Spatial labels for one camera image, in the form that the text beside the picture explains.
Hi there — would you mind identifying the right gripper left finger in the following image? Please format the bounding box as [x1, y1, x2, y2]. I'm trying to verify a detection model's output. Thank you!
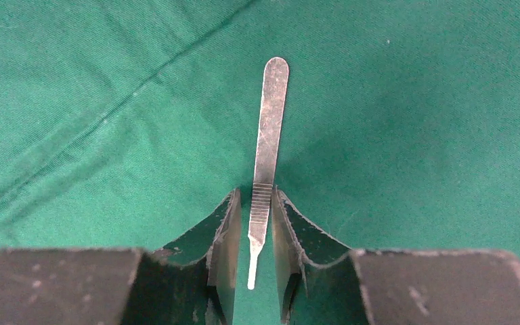
[0, 189, 241, 324]

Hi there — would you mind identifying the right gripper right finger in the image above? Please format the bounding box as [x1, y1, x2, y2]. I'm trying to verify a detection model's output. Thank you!
[272, 189, 520, 324]

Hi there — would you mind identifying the steel scalpel handle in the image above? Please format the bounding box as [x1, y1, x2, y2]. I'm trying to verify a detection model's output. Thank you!
[247, 57, 289, 290]

